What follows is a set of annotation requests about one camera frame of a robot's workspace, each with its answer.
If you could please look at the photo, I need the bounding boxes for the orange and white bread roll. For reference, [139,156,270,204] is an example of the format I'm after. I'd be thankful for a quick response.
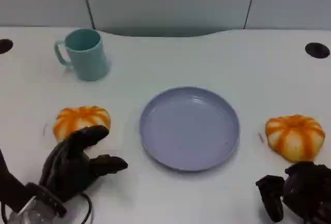
[53,106,111,142]
[265,114,326,163]

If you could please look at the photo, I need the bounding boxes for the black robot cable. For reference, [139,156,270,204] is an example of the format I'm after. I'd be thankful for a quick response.
[77,192,94,224]

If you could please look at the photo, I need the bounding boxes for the black table cable hole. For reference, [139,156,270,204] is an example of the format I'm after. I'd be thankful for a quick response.
[0,39,14,55]
[305,42,331,59]

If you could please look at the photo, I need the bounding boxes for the lilac plate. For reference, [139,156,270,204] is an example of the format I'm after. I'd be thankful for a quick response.
[139,86,240,172]

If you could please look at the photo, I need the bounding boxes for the pale green mug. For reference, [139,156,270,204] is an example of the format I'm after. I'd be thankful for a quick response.
[53,28,109,82]

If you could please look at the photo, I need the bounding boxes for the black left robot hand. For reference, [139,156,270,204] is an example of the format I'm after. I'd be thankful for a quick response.
[38,125,129,202]

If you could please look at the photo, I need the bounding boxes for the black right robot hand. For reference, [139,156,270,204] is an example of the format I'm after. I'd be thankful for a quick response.
[255,160,331,223]

